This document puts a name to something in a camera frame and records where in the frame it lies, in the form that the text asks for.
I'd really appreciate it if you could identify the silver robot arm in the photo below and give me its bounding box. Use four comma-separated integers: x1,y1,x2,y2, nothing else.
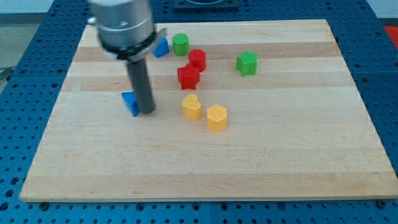
88,0,167,62

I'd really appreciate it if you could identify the blue triangle block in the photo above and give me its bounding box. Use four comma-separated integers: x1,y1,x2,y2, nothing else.
121,91,140,117

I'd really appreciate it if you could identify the yellow heart block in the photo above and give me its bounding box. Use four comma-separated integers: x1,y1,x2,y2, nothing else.
182,93,201,120

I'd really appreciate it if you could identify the yellow hexagon block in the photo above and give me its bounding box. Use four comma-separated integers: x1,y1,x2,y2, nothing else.
207,105,228,132

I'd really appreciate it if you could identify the red star block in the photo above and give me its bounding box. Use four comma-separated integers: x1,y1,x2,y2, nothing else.
177,64,200,90

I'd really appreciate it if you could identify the red cylinder block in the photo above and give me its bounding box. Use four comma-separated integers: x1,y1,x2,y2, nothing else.
188,49,206,72

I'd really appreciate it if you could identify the wooden board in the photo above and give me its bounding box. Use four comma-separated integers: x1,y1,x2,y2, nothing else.
20,19,397,202

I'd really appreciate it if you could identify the green star block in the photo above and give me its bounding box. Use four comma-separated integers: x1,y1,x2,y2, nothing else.
236,50,258,77

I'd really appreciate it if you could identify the blue cube block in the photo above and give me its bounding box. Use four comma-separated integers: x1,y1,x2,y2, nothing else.
152,37,170,58

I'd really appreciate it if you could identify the green cylinder block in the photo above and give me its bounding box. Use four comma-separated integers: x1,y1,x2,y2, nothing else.
172,33,190,56

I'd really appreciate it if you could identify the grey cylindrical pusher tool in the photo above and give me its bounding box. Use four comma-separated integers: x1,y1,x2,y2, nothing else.
127,59,155,114

